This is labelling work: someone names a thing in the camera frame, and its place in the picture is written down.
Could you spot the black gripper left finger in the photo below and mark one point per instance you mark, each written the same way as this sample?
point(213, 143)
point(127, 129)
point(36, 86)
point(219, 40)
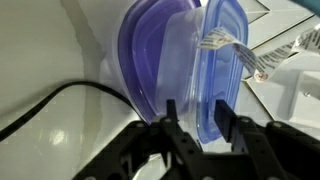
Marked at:
point(179, 141)

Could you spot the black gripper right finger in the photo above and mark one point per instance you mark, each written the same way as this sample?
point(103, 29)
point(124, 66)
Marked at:
point(245, 136)

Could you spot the blue lidded plastic container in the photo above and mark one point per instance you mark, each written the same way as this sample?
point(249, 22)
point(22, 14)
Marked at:
point(198, 65)

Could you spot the white warning label tag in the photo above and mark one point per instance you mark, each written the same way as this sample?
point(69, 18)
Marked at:
point(263, 66)

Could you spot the purple lidded plastic container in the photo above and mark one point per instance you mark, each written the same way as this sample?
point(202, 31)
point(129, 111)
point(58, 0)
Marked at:
point(139, 45)

